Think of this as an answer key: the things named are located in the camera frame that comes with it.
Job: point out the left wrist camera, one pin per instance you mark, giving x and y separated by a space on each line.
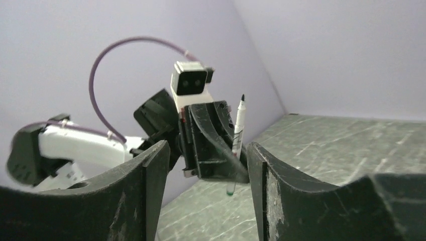
189 82

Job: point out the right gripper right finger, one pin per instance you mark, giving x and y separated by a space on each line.
291 205

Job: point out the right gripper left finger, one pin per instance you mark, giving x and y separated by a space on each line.
123 203

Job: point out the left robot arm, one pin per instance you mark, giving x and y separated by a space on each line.
44 155

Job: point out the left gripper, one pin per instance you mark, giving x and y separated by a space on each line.
206 138

